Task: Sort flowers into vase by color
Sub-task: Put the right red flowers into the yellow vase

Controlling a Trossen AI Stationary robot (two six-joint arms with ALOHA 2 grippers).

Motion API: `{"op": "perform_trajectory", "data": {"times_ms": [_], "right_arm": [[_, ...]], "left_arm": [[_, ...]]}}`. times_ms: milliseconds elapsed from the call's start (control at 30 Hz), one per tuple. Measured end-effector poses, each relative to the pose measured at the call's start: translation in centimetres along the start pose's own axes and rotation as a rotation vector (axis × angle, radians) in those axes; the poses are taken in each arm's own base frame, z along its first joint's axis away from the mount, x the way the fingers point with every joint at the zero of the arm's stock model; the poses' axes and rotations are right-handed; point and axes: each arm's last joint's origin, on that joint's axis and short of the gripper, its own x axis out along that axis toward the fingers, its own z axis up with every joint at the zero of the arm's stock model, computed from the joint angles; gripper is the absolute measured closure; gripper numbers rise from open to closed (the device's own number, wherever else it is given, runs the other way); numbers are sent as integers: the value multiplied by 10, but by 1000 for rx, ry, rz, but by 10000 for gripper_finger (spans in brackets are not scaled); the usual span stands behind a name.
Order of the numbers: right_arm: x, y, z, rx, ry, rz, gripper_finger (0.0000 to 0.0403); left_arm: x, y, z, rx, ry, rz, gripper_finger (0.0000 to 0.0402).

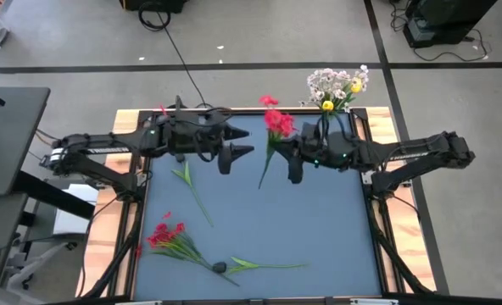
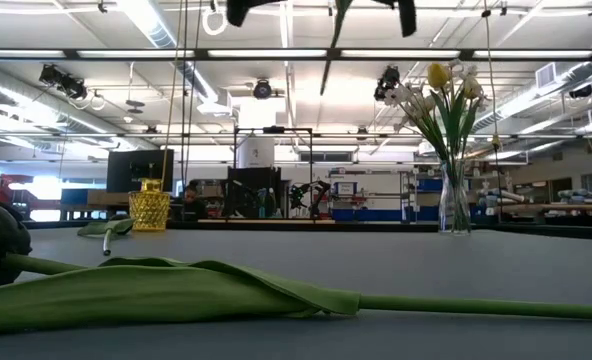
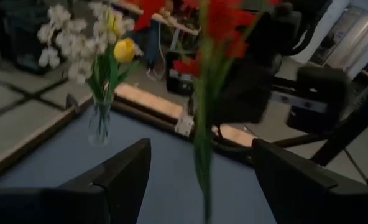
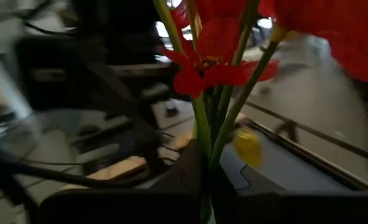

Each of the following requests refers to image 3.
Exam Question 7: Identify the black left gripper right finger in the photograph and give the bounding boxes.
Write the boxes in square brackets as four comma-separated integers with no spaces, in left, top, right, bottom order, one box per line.
[251,138,368,224]

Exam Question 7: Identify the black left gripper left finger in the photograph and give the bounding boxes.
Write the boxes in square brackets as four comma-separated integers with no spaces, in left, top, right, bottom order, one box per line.
[0,138,152,224]

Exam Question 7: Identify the yellow artificial tulip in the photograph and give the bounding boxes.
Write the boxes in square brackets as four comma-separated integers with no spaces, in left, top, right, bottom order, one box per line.
[106,11,122,63]
[109,37,140,103]

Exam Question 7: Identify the white artificial flower bunch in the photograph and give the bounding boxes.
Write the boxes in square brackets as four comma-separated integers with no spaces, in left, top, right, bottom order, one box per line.
[88,1,144,94]
[36,3,110,144]

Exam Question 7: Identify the red artificial flower bunch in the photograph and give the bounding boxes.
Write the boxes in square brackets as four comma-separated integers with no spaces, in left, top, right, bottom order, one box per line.
[172,0,261,224]

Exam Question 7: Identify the clear glass vase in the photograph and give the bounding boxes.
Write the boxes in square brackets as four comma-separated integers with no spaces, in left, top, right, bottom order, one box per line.
[87,93,115,147]

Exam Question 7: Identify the white tag on table edge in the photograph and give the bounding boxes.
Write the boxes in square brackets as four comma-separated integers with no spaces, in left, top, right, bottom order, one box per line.
[174,113,195,138]

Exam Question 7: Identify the black box on floor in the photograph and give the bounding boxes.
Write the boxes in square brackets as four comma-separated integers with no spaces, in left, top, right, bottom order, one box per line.
[165,51,199,96]

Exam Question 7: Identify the dark equipment cart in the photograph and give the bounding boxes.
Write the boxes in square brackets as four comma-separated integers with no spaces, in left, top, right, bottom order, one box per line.
[0,0,67,75]

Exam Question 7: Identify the person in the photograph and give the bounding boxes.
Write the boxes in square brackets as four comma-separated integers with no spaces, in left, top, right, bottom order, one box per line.
[129,0,174,80]

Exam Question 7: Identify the black rig frame leg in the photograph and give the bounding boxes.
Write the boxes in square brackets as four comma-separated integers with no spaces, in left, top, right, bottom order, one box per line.
[310,90,368,167]

